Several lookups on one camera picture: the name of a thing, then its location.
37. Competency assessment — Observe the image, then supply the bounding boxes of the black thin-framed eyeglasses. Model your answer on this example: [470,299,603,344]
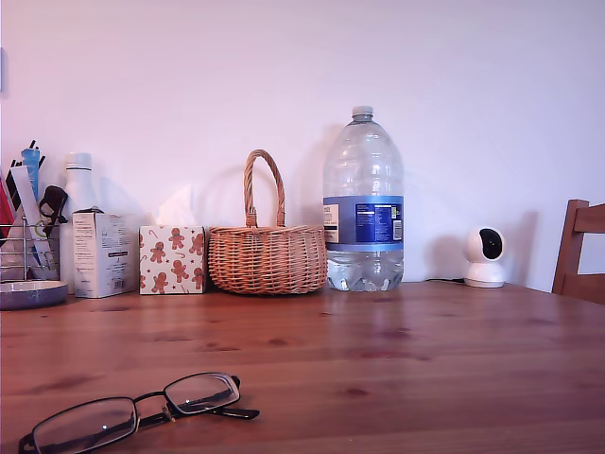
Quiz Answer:
[17,372,261,454]

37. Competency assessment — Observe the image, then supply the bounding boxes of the woven wicker basket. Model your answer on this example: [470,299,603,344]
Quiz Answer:
[207,148,328,296]

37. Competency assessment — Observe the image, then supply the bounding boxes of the large clear water bottle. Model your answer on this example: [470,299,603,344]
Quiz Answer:
[322,105,406,292]

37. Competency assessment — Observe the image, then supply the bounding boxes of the gingerbread print tissue box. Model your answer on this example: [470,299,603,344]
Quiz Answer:
[138,224,210,295]

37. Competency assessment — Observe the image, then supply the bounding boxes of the white printed carton box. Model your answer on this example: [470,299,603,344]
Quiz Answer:
[71,206,141,300]

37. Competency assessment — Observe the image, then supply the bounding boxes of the white insulated bottle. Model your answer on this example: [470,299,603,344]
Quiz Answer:
[59,151,100,295]

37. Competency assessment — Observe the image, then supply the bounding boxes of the small black clip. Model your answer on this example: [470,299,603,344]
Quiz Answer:
[38,184,70,225]

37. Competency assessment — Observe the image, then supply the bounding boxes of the brown wooden chair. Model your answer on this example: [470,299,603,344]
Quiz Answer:
[551,199,605,306]

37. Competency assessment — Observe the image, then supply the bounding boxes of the grey purple ceramic dish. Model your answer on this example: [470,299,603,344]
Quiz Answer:
[0,279,70,312]

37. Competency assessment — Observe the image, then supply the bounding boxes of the black white striped stick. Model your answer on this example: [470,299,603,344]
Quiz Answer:
[27,139,47,167]

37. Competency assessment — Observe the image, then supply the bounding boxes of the red packet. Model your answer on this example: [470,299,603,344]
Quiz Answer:
[0,172,18,250]

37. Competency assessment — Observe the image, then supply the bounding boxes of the small white round camera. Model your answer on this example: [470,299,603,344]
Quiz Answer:
[462,226,508,288]

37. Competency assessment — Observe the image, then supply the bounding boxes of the metal wire rack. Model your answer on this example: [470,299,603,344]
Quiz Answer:
[0,221,62,283]

